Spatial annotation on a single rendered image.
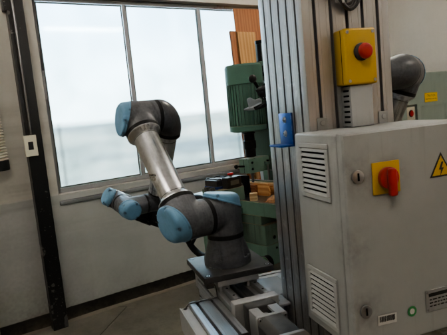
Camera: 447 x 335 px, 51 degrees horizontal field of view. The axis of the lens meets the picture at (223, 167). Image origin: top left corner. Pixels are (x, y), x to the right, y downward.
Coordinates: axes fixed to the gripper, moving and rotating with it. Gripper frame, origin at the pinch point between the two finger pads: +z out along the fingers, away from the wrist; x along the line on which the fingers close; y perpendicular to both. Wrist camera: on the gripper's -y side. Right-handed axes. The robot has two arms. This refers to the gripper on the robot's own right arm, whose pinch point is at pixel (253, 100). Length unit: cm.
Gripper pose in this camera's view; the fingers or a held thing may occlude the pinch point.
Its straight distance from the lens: 208.1
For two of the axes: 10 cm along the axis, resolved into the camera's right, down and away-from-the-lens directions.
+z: -6.5, -0.3, 7.6
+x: -5.5, 7.0, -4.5
